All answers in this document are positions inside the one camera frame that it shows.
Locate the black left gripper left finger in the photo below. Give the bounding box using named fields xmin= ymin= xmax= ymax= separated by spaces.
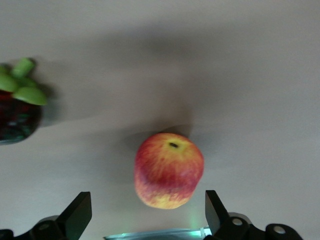
xmin=0 ymin=191 xmax=93 ymax=240

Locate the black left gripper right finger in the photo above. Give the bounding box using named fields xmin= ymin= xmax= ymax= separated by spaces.
xmin=204 ymin=190 xmax=303 ymax=240

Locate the red yellow apple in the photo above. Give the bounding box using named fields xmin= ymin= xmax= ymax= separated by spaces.
xmin=133 ymin=132 xmax=205 ymax=210

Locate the dark purple mangosteen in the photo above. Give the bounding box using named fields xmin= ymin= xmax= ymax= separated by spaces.
xmin=0 ymin=57 xmax=49 ymax=146

